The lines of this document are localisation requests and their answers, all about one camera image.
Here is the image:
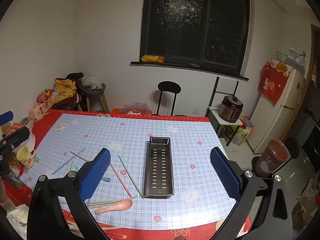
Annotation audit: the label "orange snack packet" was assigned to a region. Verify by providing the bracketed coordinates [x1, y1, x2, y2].
[141, 55, 165, 63]

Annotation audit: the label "green spoon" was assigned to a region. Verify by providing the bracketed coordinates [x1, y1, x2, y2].
[67, 161, 80, 178]

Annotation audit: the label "clear plastic containers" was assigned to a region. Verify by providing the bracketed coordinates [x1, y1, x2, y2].
[275, 47, 307, 71]

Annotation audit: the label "brown plastic bin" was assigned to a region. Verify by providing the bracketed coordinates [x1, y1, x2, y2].
[255, 139, 292, 180]

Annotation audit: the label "yellow cup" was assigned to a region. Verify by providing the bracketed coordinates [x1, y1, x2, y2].
[16, 146, 36, 169]

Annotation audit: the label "beige chopstick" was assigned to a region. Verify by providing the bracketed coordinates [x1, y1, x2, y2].
[88, 200, 121, 208]
[95, 196, 137, 205]

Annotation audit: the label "yellow clothes pile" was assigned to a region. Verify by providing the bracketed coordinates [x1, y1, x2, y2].
[53, 78, 78, 103]

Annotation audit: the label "dark red clothes pile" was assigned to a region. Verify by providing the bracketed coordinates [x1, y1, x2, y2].
[52, 72, 84, 111]

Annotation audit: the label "pink tissue pack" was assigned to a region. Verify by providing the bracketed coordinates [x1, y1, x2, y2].
[28, 99, 55, 120]

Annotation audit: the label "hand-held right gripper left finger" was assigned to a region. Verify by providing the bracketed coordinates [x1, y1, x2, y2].
[26, 148, 111, 240]

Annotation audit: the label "red printed cloth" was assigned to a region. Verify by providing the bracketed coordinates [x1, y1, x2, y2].
[257, 58, 293, 106]

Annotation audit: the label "pink chopstick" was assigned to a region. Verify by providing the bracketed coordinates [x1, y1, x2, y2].
[109, 164, 133, 197]
[70, 151, 88, 162]

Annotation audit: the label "colourful printed bag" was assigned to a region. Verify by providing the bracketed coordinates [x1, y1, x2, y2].
[229, 116, 253, 146]

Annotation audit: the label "metal utensil tray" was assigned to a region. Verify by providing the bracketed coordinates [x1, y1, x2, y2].
[144, 137, 175, 198]

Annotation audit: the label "orange stool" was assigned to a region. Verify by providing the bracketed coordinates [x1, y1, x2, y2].
[111, 107, 153, 116]

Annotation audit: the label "clear plastic dish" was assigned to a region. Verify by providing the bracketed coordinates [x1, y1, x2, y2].
[122, 102, 152, 114]

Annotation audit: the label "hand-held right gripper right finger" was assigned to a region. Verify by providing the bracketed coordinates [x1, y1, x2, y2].
[210, 147, 293, 240]

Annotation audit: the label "clear plastic bag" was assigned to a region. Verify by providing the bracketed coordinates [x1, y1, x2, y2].
[81, 76, 103, 90]

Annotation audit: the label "metal frame side table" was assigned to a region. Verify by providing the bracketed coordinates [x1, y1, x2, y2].
[207, 76, 243, 147]

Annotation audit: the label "pink spoon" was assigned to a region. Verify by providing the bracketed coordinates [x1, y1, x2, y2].
[94, 199, 133, 215]

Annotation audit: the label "red snack package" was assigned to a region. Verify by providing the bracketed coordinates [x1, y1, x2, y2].
[37, 88, 55, 103]

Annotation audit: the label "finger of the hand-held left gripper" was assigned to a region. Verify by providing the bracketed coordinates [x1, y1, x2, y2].
[0, 111, 14, 125]
[0, 126, 31, 150]

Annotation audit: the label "grey round stool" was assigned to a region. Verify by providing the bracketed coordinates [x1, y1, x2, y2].
[79, 82, 110, 113]

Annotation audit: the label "green packet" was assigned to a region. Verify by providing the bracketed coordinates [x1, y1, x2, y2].
[4, 173, 23, 191]

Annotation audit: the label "blue plaid tablecloth red border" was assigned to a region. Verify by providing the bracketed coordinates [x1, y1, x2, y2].
[5, 109, 253, 240]

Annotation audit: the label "white plastic bag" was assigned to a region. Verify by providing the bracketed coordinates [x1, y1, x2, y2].
[7, 203, 32, 240]

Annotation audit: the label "green chopstick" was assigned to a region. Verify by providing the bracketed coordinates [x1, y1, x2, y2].
[118, 155, 145, 199]

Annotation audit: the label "blue chopstick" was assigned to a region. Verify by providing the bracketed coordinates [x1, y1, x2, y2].
[52, 148, 86, 175]

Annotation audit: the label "dark window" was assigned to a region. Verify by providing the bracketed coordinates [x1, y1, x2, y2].
[130, 0, 251, 81]

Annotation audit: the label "brown rice cooker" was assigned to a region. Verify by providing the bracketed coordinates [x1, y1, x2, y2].
[218, 95, 244, 123]

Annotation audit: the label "cream refrigerator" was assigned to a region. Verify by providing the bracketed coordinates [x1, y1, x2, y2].
[247, 59, 306, 155]

